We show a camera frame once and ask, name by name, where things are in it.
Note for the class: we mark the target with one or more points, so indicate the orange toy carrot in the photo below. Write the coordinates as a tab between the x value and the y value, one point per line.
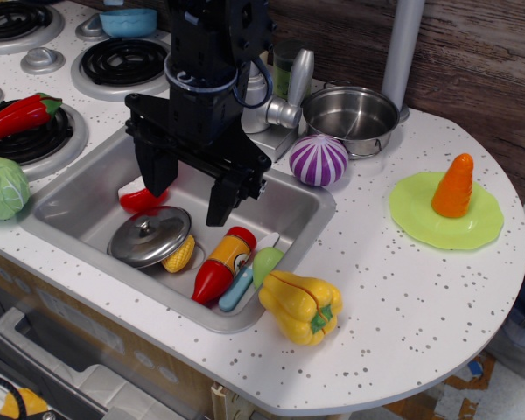
454	191

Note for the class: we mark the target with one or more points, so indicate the blue handled toy knife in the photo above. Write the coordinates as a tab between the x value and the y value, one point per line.
230	299

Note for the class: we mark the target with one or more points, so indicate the steel pot lid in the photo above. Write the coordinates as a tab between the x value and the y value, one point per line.
150	236

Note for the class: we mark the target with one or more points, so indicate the blue plastic bowl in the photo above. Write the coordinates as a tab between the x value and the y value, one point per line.
129	23

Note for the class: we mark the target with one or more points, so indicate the light green toy piece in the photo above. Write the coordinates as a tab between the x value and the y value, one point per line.
265	261

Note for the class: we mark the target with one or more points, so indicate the red yellow toy ketchup bottle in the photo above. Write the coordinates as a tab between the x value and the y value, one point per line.
218	271

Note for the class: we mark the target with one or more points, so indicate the small steel pot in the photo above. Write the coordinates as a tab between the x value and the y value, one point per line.
360	118

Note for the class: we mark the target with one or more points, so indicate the toy oven door handle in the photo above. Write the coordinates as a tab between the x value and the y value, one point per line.
52	359

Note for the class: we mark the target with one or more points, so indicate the front stove burner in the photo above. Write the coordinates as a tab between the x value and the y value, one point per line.
48	148

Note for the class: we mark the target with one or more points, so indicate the grey vertical post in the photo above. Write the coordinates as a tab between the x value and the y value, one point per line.
403	40

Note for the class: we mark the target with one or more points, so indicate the yellow object with black cable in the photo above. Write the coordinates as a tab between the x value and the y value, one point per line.
21	403

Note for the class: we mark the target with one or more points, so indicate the silver stove knob under bowl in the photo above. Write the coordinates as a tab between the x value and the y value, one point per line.
91	30

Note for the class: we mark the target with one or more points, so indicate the back right stove burner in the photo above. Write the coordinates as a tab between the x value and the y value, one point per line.
117	67

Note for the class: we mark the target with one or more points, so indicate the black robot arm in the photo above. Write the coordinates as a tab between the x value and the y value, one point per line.
213	45

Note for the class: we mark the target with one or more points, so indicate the light green plastic plate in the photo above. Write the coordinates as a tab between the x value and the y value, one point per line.
410	208

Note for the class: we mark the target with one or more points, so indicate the silver toy sink basin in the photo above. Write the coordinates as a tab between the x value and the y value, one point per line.
79	212

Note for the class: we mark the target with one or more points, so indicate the green toy spice jar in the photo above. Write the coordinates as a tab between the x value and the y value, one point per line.
284	55

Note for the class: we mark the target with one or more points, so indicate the purple striped toy onion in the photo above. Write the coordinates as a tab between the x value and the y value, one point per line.
318	160

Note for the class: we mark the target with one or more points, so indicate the green toy cabbage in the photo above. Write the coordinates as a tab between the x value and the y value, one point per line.
14	189

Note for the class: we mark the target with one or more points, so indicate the stove burner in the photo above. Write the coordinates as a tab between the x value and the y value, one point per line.
48	148
25	25
117	67

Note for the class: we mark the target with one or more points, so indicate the yellow toy corn cob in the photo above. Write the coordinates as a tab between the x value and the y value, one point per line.
181	257

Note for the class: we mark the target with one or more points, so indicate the yellow toy bell pepper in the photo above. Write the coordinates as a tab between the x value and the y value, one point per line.
305	309

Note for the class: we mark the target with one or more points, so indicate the red toy chili pepper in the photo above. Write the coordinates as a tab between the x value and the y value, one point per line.
28	113

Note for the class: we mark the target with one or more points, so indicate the silver toy faucet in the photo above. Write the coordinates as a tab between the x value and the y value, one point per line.
273	125

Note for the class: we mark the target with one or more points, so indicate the back left stove burner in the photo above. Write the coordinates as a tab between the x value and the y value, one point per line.
25	25

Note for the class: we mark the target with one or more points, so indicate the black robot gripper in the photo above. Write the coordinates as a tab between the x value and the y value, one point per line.
203	131

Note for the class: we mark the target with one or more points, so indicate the red white toy radish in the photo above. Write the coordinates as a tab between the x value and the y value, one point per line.
134	197

